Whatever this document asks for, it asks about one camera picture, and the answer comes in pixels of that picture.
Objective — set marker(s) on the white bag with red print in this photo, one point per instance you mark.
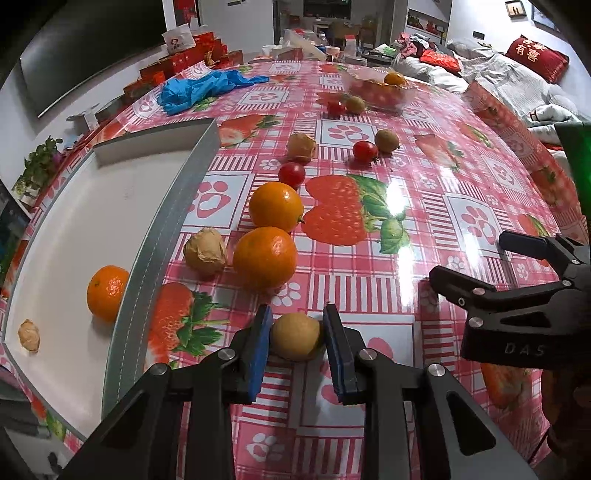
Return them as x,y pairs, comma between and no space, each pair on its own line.
178,40

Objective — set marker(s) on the long white box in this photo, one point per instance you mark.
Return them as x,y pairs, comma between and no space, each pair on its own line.
302,41

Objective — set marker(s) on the white tray with grey rim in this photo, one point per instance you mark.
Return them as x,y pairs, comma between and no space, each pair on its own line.
69,221

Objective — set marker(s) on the wall poster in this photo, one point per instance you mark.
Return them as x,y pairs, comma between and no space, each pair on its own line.
427,23

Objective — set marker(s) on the small dark picture frame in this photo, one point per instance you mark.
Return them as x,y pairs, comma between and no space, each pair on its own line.
545,17
515,8

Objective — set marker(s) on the grey striped quilt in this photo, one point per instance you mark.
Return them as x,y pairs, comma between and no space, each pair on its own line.
508,78

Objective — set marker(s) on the white duvet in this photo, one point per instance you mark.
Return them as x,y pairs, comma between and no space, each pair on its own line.
554,120

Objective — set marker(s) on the pile of red cherry tomatoes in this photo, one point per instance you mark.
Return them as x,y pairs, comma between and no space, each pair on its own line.
383,94

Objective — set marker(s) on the dark shelf unit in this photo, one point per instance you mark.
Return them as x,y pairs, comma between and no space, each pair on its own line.
11,221

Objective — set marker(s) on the brown kiwi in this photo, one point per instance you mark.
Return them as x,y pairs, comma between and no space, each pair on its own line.
387,140
355,104

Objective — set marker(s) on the row of red gift boxes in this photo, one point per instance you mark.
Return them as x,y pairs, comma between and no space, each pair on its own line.
184,62

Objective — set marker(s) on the white open carton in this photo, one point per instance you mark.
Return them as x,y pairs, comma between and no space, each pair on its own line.
85,117

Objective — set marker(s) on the smooth yellow-brown round fruit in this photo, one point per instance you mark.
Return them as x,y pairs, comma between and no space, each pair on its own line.
295,337

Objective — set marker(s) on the small wrinkled tan fruit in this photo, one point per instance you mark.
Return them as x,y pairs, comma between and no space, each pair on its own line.
29,336

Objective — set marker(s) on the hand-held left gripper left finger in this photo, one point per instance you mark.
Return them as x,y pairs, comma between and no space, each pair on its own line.
258,355

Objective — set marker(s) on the red wall hanging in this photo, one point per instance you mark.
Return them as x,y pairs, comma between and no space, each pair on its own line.
187,9

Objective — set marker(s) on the green potted plant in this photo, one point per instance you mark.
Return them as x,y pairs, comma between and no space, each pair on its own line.
41,161

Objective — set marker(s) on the red embroidered pillow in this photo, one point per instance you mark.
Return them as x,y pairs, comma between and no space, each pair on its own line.
535,57

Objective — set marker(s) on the black television screen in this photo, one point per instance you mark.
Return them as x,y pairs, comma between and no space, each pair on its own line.
92,46

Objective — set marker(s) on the small orange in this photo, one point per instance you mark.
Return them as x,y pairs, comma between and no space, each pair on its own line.
395,78

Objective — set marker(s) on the pile of blue disposable gloves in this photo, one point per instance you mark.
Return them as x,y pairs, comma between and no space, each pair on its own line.
198,90

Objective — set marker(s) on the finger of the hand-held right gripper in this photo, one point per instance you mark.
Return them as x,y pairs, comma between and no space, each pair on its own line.
489,300
531,244

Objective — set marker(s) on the red cherry tomato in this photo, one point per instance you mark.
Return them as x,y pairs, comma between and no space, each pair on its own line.
336,107
292,174
364,151

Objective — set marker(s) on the clear glass bowl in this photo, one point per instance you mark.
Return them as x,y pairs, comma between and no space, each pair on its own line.
358,81

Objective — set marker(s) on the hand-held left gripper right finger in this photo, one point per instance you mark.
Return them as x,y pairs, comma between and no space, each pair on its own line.
339,355

